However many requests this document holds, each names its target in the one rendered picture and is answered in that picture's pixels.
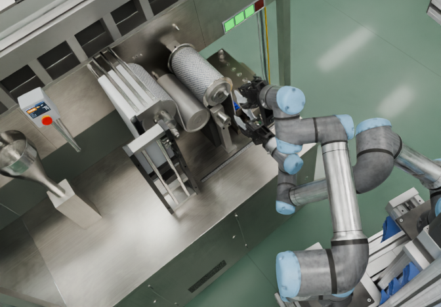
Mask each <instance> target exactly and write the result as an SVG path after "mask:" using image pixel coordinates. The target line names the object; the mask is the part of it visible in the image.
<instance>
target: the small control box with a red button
mask: <svg viewBox="0 0 441 307"><path fill-rule="evenodd" d="M18 102H19V105H20V108H21V110H22V111H23V112H24V113H25V114H26V115H27V116H28V117H29V118H30V119H31V120H32V121H33V122H34V123H35V124H36V125H37V126H38V127H39V128H41V127H43V126H45V125H50V124H51V123H52V122H53V121H55V120H56V119H58V118H60V114H59V111H58V108H57V107H56V105H55V104H54V103H53V101H52V100H51V99H50V98H49V97H48V96H47V95H46V94H45V92H44V91H43V90H42V89H41V87H38V88H36V89H34V90H32V91H30V92H27V93H26V94H23V95H22V96H19V97H18Z"/></svg>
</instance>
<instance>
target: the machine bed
mask: <svg viewBox="0 0 441 307"><path fill-rule="evenodd" d="M176 122H177V124H176V126H175V127H176V128H177V131H178V133H179V134H180V137H179V138H175V137H174V139H175V141H176V143H177V145H178V147H179V149H180V152H181V154H182V156H183V158H184V160H185V162H186V164H187V166H188V168H189V170H190V172H191V174H192V176H193V178H194V180H195V182H196V184H197V186H198V188H199V190H200V193H199V194H198V195H197V194H196V195H195V196H194V197H192V198H191V199H189V200H188V201H187V202H186V203H184V204H183V205H181V206H180V207H179V208H178V209H177V210H175V211H174V213H173V214H170V212H169V211H168V210H167V209H166V207H165V206H164V204H163V203H162V202H161V201H160V199H159V197H158V196H157V195H156V194H155V192H154V191H153V189H152V188H151V187H150V185H149V184H148V183H147V181H146V180H145V179H144V177H143V176H142V175H141V173H140V172H139V170H138V169H137V168H136V166H135V165H134V163H133V162H132V161H131V160H130V158H129V156H128V155H127V154H126V153H125V151H124V150H123V148H122V147H123V146H124V145H128V144H130V143H131V142H132V141H134V140H135V137H132V138H130V139H128V141H126V142H124V143H123V144H122V145H120V146H119V147H117V148H116V149H115V150H113V151H112V152H110V153H109V154H108V155H106V156H105V157H103V158H102V159H101V160H99V161H97V162H96V163H95V164H94V165H92V166H90V167H89V168H88V169H86V170H85V171H83V172H82V173H81V174H79V175H78V176H76V177H75V178H74V179H72V180H71V181H70V183H71V184H72V185H73V186H75V187H76V188H77V189H78V190H79V191H80V192H81V193H82V194H83V195H84V196H86V197H87V198H88V199H89V200H90V201H92V202H93V203H94V205H95V207H96V208H97V209H98V211H99V213H100V214H101V216H102V218H101V219H100V220H99V221H97V222H95V223H94V224H93V225H92V226H90V227H89V228H87V229H86V230H84V229H83V228H82V227H81V226H79V225H78V224H76V223H75V222H74V221H72V220H71V219H69V218H68V217H67V216H66V215H64V214H62V213H61V212H60V211H59V210H57V209H55V207H54V205H53V203H52V201H51V200H50V198H49V196H48V197H46V198H45V199H44V200H43V201H41V202H40V203H38V204H37V205H36V206H34V207H32V208H31V209H30V210H28V211H27V212H25V213H24V214H23V215H21V217H22V219H23V221H24V223H25V225H26V226H27V228H28V230H29V232H30V234H31V236H32V238H33V240H34V242H35V244H36V246H37V248H38V250H39V252H40V253H41V256H42V257H43V260H44V261H45V264H46V265H47V268H48V269H49V272H50V273H51V275H52V277H53V279H54V281H55V283H56V285H57V287H58V289H59V291H60V293H61V295H62V297H63V299H64V301H65V302H66V304H67V306H68V307H118V306H119V305H120V304H122V303H123V302H125V301H126V300H127V299H128V298H129V297H131V296H132V295H133V294H134V293H136V292H137V291H138V290H139V289H140V288H142V287H143V286H144V285H146V284H147V283H148V282H149V281H150V280H152V279H153V278H154V277H156V276H157V275H158V274H159V273H160V272H162V271H163V270H164V269H166V267H168V266H169V265H170V264H172V263H173V262H174V261H175V260H176V259H178V258H179V257H180V256H182V255H183V254H184V253H185V252H186V251H188V250H189V249H190V248H192V247H193V246H194V245H195V244H196V243H198V242H199V241H200V240H202V239H203V238H204V237H205V236H206V235H208V234H209V233H210V232H212V231H213V230H214V229H215V228H216V227H218V226H219V225H220V224H222V223H223V222H224V221H225V220H226V219H228V218H229V217H230V216H232V215H233V214H234V213H235V212H236V211H238V210H239V209H240V208H242V207H243V206H244V205H245V204H246V203H248V202H249V201H250V200H252V199H253V198H254V197H255V196H256V195H258V194H259V193H260V192H262V191H263V190H264V189H265V188H266V187H268V186H269V185H270V184H271V183H273V182H274V181H275V180H276V179H278V162H277V161H276V160H275V159H274V158H273V157H272V156H271V155H270V154H267V151H266V150H265V149H264V148H263V147H262V144H259V145H255V144H254V145H252V146H251V147H250V148H248V149H247V150H246V151H244V152H243V153H242V154H240V155H239V156H237V158H235V159H234V160H233V161H231V162H230V163H229V164H227V165H226V166H225V167H223V168H222V169H221V170H220V171H218V172H217V173H215V174H214V175H213V176H212V177H211V178H209V179H208V180H206V181H205V182H204V183H202V182H201V181H200V180H201V179H202V178H203V177H204V176H205V175H207V174H208V173H210V172H211V171H212V170H213V169H215V168H216V167H218V166H219V165H220V164H221V163H223V162H224V161H226V160H227V159H228V158H229V157H230V156H232V155H233V154H235V153H236V152H237V151H238V150H240V149H241V148H242V147H244V146H245V145H246V144H248V143H249V142H250V141H252V138H248V137H247V136H245V135H243V134H242V133H240V134H239V135H238V134H237V133H236V132H235V131H234V130H233V129H232V128H231V127H230V126H229V127H228V131H229V134H230V138H231V141H232V143H233V144H234V145H235V146H236V147H237V148H236V149H235V150H234V151H233V152H231V153H230V154H227V153H226V151H225V150H224V149H223V148H222V147H221V145H220V146H219V147H217V148H216V147H215V146H214V144H213V143H212V142H211V141H210V140H209V139H208V138H207V137H206V136H205V135H204V134H203V133H202V132H201V131H200V130H198V131H196V132H193V133H191V132H187V131H185V130H184V128H183V127H182V126H181V125H180V124H179V123H178V121H177V120H176Z"/></svg>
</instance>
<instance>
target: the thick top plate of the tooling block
mask: <svg viewBox="0 0 441 307"><path fill-rule="evenodd" d="M222 50H223V52H224V54H225V57H224V58H223V59H220V58H218V51H217V52H216V53H215V54H213V55H211V56H210V57H209V58H207V59H206V60H207V61H208V63H210V65H212V66H213V67H214V68H215V69H216V70H217V71H218V72H219V73H221V74H222V75H223V76H224V77H229V78H230V79H231V80H232V90H231V92H232V98H233V101H234V102H235V103H236V104H237V105H238V106H239V107H240V108H241V109H242V107H241V106H240V105H239V104H238V102H237V98H236V95H235V93H234V91H238V92H239V90H238V87H240V86H242V85H243V84H247V83H248V81H250V82H251V81H252V80H253V79H254V78H253V76H254V75H253V74H251V73H250V72H249V71H248V70H247V69H245V68H244V67H243V66H242V65H241V64H240V63H239V62H238V61H237V60H235V59H234V58H233V57H232V56H230V55H229V54H228V53H227V52H226V51H225V50H224V49H223V48H222ZM239 93H240V92H239ZM240 94H241V93H240ZM251 111H252V113H253V114H254V115H255V116H256V117H257V116H258V114H259V115H260V114H261V112H260V109H259V107H258V108H254V109H252V110H251ZM241 112H242V111H241ZM242 115H243V116H244V117H245V118H246V119H247V120H248V121H249V120H250V119H249V118H247V116H246V115H244V113H243V112H242Z"/></svg>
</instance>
